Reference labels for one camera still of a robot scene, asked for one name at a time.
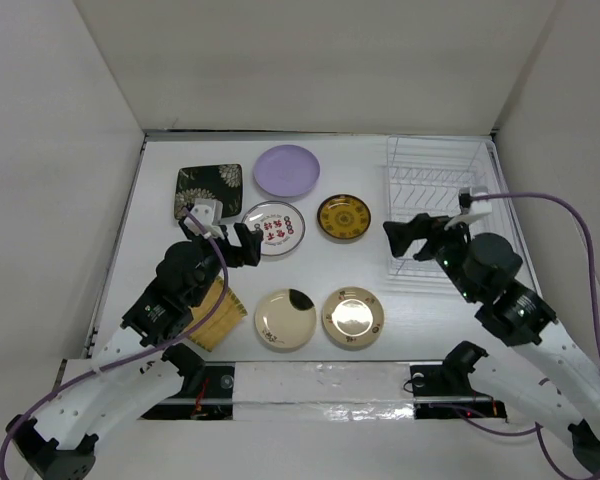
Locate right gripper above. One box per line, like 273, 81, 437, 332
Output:
380, 211, 478, 302

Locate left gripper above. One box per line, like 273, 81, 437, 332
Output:
182, 217, 261, 308

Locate black floral square plate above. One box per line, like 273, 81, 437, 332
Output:
173, 164, 244, 220

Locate white plate red characters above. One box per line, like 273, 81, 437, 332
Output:
242, 201, 306, 257

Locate yellow brown patterned plate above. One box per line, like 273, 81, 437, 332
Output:
317, 194, 372, 241

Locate bamboo pattern square plate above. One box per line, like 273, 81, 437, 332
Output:
186, 276, 248, 352

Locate lavender round plate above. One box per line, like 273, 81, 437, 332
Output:
253, 144, 321, 198

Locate cream plate brown rim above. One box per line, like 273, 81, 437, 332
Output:
321, 286, 385, 350

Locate cream plate black spot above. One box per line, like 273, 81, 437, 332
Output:
254, 289, 317, 352

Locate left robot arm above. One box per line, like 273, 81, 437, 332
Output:
0, 223, 263, 479

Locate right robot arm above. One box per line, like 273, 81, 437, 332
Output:
383, 213, 600, 479

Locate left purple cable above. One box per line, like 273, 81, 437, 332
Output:
0, 208, 230, 480

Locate purple cable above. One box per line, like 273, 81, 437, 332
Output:
432, 192, 600, 480
0, 208, 230, 480

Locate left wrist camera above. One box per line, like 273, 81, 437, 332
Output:
181, 198, 223, 238

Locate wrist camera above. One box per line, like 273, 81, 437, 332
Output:
181, 198, 223, 238
444, 186, 493, 230

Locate white wire dish rack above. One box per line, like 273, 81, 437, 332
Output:
386, 135, 524, 280

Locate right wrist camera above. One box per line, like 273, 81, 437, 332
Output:
444, 186, 493, 230

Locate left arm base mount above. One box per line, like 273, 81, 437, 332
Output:
141, 362, 235, 421

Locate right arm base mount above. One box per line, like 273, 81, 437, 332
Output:
402, 362, 508, 420

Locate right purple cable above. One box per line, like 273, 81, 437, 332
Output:
432, 192, 600, 480

